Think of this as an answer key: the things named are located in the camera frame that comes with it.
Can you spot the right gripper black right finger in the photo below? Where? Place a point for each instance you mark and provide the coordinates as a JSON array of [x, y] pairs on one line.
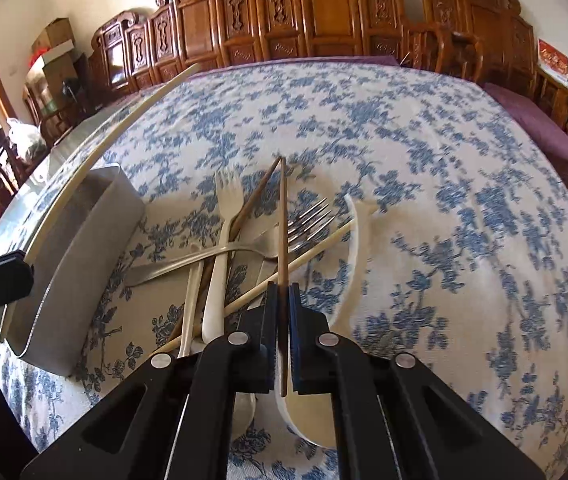
[[395, 419]]

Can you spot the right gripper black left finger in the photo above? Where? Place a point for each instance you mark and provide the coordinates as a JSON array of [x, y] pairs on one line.
[[172, 417]]

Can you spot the cream long plastic spoon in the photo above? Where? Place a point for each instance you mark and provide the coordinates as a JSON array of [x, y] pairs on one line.
[[195, 273]]

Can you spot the light bamboo chopstick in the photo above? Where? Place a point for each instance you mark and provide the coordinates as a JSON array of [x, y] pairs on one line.
[[261, 287], [67, 179]]

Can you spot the white plastic soup spoon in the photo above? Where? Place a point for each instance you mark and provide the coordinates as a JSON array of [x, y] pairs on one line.
[[311, 417]]

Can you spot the stainless steel fork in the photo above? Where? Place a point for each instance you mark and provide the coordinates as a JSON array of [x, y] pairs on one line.
[[301, 231]]

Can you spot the dark brown wooden chopstick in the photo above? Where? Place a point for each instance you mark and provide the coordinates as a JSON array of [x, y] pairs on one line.
[[282, 282]]

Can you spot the grey metal utensil tray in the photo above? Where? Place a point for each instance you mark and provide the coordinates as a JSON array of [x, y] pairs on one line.
[[48, 328]]

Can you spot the blue floral tablecloth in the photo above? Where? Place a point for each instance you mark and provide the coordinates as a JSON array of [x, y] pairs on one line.
[[468, 263]]

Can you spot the stacked cardboard boxes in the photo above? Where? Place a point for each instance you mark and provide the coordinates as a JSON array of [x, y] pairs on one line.
[[52, 80]]

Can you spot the cream plastic fork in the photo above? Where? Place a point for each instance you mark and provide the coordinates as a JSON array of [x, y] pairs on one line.
[[230, 201]]

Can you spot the purple seat cushion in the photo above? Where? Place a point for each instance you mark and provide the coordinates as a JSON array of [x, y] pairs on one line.
[[549, 137]]

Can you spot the red paper box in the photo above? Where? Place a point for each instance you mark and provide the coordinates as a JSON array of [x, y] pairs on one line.
[[553, 61]]

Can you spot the carved wooden armchair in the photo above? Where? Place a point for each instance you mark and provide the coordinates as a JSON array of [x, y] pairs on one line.
[[509, 49]]

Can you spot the carved wooden bench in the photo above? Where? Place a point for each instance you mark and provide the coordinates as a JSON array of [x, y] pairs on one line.
[[132, 51]]

